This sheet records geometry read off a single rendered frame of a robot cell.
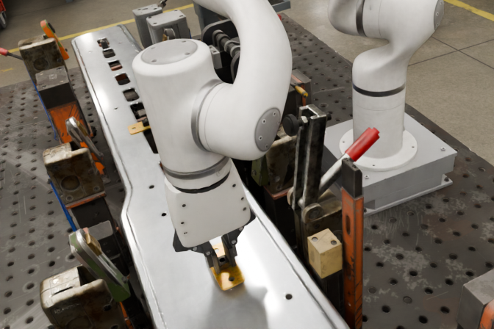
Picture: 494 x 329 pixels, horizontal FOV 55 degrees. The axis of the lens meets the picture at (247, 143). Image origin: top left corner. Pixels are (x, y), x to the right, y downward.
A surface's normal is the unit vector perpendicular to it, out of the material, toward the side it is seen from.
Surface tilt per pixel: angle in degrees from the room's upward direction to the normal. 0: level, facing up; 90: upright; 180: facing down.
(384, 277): 0
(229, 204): 90
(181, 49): 1
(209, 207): 91
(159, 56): 2
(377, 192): 90
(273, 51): 65
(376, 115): 90
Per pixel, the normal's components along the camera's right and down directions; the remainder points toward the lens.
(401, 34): -0.64, 0.57
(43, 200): -0.13, -0.81
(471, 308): -0.91, 0.33
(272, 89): 0.67, 0.15
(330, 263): 0.40, 0.49
